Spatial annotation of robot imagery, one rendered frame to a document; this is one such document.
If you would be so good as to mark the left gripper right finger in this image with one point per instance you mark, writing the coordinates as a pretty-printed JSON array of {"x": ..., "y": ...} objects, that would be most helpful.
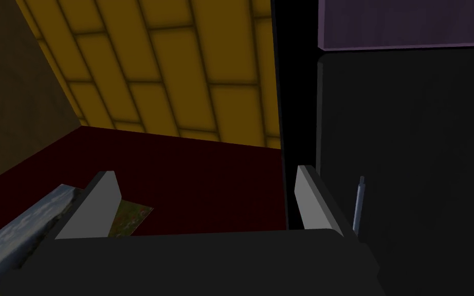
[{"x": 313, "y": 205}]

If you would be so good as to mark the purple cupboard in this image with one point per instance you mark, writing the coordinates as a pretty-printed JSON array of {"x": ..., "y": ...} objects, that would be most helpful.
[{"x": 409, "y": 24}]

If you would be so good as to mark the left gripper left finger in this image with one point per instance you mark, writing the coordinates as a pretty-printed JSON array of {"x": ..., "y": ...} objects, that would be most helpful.
[{"x": 95, "y": 213}]

